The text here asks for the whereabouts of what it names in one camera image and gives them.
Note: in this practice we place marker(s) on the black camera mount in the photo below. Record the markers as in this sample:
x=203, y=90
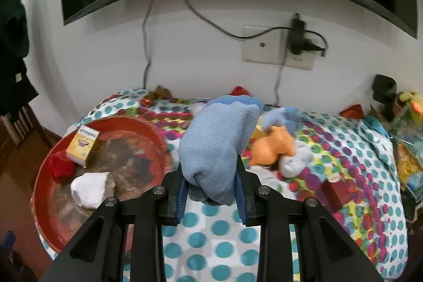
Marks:
x=384, y=90

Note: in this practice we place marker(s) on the yellow medicine box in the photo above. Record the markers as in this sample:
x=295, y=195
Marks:
x=82, y=144

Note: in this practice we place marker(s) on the crumpled white plastic wrap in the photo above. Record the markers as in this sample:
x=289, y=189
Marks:
x=196, y=107

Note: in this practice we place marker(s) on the dark green hanging clothes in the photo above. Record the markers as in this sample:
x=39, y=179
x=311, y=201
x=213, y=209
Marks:
x=16, y=89

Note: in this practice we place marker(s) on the white wall socket plate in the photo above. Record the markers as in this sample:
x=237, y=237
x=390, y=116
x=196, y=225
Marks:
x=270, y=49

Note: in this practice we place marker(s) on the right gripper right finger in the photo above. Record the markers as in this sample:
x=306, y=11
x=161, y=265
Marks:
x=326, y=252

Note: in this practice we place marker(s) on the polka dot bedsheet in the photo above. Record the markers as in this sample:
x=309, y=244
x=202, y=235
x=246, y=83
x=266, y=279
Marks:
x=212, y=244

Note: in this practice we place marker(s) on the black power adapter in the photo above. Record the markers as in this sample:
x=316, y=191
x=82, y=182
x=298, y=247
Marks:
x=296, y=35

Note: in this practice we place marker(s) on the red rolled sock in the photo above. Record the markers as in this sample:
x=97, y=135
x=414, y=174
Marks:
x=239, y=91

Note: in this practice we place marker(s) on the red round tray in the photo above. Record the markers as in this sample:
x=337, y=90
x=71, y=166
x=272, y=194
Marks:
x=120, y=156

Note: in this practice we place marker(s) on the dark red gold box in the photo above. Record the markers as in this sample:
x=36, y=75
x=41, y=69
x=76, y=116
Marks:
x=336, y=192

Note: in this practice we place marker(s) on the yellow crochet doll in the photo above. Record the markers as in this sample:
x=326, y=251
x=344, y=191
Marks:
x=415, y=102

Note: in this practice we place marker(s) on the red packet by wall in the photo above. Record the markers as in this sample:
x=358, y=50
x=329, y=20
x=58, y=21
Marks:
x=353, y=112

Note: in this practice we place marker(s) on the plastic bag of snacks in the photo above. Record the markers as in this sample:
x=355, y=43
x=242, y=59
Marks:
x=406, y=136

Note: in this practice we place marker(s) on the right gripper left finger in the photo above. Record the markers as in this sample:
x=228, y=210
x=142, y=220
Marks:
x=95, y=252

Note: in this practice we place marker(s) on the brown small toy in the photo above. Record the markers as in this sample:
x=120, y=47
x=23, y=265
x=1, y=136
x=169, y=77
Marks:
x=153, y=96

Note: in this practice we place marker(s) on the red sock in tray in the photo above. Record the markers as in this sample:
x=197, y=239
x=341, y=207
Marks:
x=62, y=167

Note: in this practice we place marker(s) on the orange plush toy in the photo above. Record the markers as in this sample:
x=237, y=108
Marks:
x=267, y=150

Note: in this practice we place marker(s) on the light blue sock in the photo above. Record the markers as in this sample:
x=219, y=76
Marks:
x=209, y=148

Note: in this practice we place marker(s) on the grey white sock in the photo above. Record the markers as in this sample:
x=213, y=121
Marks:
x=291, y=167

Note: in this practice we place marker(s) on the small blue sock ball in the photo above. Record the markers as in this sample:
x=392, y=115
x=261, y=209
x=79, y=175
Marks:
x=289, y=117

